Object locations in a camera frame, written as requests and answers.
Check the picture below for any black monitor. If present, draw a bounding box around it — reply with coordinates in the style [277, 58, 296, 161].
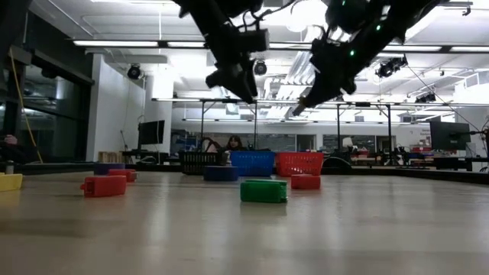
[138, 119, 166, 147]

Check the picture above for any yellow mini stapler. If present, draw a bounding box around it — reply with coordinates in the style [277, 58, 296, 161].
[0, 173, 24, 193]

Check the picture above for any blue plastic basket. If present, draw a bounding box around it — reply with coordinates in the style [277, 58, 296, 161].
[229, 150, 276, 177]

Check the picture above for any red plastic basket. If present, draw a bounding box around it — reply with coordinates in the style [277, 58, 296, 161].
[275, 151, 325, 178]

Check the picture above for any black domed object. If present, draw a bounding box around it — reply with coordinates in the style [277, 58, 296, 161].
[322, 156, 355, 172]

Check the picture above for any silver ventilation duct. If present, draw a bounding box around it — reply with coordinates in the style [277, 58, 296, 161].
[284, 51, 318, 87]

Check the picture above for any red mini stapler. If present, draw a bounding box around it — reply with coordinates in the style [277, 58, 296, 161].
[79, 175, 128, 199]
[290, 173, 322, 191]
[107, 168, 138, 183]

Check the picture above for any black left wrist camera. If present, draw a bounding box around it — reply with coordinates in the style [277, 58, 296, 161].
[238, 29, 270, 53]

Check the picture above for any yellow hanging cable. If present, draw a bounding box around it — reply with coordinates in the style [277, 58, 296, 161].
[8, 48, 45, 164]

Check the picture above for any ceiling light strip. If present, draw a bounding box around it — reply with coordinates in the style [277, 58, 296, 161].
[381, 44, 489, 53]
[72, 40, 206, 49]

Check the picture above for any black plastic basket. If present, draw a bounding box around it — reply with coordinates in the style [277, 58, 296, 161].
[178, 150, 226, 176]

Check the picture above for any black metal gantry frame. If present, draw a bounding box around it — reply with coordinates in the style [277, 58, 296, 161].
[334, 101, 394, 157]

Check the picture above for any blue block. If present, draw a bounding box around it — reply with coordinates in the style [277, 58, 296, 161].
[93, 163, 126, 176]

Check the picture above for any person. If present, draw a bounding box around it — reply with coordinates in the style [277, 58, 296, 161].
[225, 134, 246, 152]
[0, 133, 41, 166]

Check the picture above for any wooden crate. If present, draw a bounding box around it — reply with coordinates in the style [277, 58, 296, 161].
[97, 150, 124, 164]

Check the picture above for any black table frame rail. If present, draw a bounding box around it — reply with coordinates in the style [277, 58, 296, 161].
[0, 161, 489, 186]

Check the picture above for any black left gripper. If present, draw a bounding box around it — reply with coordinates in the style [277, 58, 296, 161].
[205, 60, 258, 105]

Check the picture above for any black monitor on arm mount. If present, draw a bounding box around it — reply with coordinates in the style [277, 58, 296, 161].
[429, 121, 472, 151]

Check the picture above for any green mini stapler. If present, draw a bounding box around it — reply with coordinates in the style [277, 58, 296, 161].
[239, 179, 289, 204]

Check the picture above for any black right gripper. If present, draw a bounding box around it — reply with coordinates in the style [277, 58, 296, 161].
[292, 37, 368, 116]

